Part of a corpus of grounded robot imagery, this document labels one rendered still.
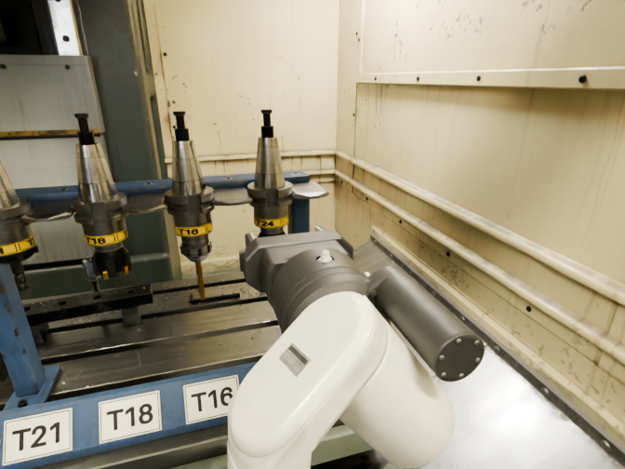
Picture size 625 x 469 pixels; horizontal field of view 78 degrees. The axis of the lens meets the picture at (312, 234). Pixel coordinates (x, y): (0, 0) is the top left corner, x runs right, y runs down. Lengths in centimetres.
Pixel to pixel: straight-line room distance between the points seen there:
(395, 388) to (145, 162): 102
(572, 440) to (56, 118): 123
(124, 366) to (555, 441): 72
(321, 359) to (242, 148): 135
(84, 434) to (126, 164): 73
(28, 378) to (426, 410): 62
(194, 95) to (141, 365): 100
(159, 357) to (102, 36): 77
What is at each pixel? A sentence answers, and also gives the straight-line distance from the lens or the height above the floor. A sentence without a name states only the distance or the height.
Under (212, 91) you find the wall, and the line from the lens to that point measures 150.
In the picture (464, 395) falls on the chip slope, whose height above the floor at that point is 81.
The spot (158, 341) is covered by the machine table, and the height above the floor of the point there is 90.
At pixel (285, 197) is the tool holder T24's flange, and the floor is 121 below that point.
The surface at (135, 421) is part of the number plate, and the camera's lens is 64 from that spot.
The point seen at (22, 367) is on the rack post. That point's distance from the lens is 75.
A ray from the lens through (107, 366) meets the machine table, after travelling 80.
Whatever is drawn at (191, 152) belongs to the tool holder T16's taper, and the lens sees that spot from 53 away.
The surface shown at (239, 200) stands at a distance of 53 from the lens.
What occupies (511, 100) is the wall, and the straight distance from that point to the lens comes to 81.
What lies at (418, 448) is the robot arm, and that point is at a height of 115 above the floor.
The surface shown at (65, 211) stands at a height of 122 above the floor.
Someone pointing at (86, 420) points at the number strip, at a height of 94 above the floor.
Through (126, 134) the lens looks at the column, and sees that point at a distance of 117.
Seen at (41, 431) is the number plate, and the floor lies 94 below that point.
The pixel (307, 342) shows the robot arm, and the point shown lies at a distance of 24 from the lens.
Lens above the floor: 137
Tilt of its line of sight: 22 degrees down
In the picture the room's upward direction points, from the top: straight up
